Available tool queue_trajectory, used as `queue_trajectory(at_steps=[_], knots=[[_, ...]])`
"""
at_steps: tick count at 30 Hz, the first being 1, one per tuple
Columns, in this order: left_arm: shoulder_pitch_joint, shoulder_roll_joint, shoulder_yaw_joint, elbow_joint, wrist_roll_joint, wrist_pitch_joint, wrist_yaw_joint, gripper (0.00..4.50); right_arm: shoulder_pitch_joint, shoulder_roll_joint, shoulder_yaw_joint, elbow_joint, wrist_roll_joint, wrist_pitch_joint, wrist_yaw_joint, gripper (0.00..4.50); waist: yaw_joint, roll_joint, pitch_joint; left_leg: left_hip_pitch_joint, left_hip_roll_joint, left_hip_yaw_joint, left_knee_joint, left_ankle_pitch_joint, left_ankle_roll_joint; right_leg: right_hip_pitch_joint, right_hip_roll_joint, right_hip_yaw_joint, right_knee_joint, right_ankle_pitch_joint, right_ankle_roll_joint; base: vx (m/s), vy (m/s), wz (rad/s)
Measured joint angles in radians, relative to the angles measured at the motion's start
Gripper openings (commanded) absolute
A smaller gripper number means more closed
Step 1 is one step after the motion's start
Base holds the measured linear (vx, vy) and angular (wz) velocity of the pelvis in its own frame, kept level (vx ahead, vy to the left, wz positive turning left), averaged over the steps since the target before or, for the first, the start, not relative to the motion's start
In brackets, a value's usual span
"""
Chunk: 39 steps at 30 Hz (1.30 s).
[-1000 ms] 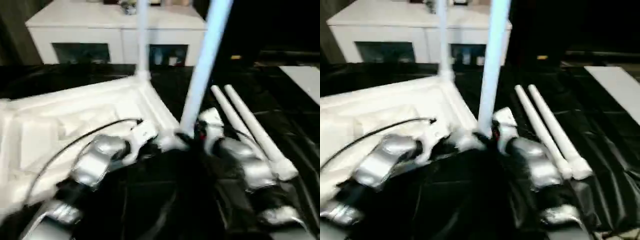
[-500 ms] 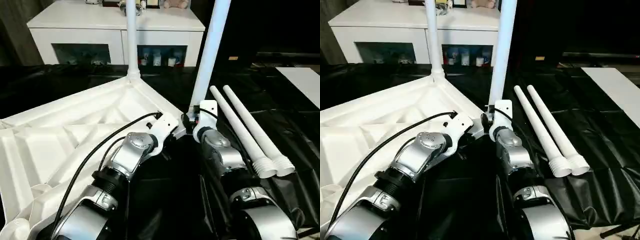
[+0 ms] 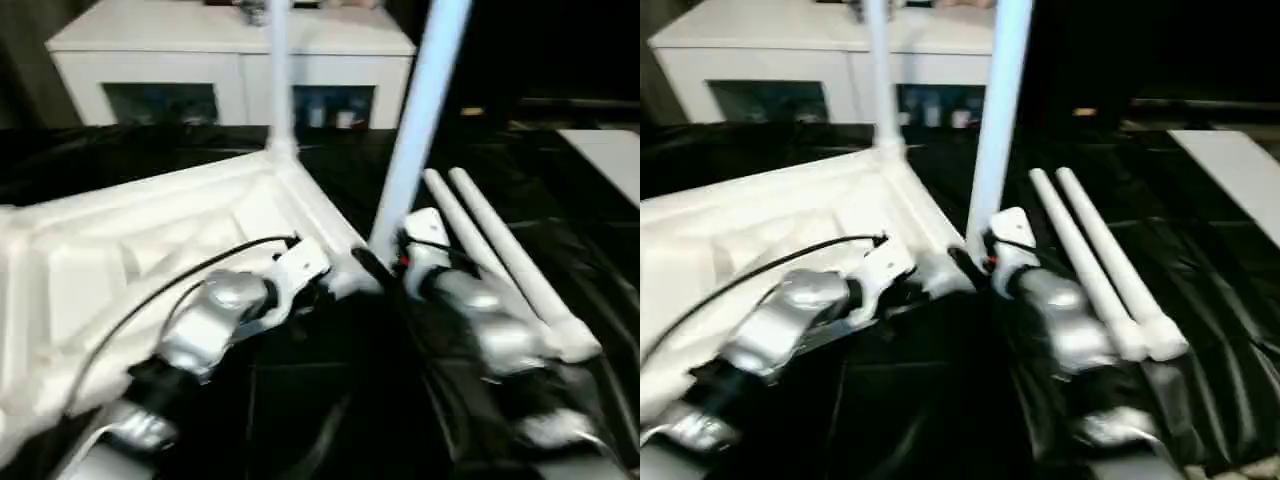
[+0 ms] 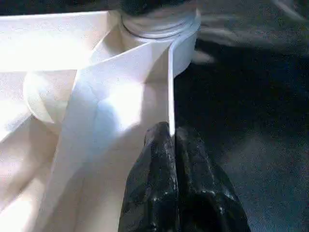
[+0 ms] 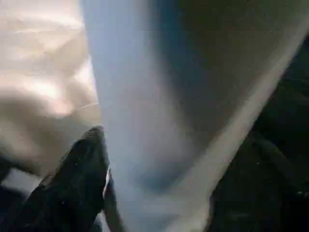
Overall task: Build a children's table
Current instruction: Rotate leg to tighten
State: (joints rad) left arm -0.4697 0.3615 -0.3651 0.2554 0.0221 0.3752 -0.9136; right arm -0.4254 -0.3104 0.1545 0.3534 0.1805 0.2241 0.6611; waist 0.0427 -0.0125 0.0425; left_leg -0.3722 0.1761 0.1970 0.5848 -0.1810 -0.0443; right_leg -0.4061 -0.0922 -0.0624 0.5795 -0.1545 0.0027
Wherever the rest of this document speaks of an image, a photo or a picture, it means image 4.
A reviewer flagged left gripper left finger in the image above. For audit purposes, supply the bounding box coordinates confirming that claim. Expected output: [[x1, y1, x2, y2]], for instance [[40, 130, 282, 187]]
[[117, 121, 180, 232]]

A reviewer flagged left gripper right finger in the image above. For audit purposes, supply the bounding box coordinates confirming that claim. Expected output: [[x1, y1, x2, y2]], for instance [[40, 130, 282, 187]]
[[174, 127, 252, 232]]

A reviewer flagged white plastic table top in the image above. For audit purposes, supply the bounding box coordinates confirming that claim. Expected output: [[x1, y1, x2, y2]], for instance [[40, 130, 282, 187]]
[[0, 9, 202, 232]]

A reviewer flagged white plastic table leg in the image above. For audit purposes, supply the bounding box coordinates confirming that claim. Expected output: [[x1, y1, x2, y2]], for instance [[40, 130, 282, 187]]
[[120, 8, 201, 41]]

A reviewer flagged black mat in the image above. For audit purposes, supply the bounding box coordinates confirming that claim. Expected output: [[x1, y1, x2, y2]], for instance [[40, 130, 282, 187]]
[[0, 0, 309, 232]]

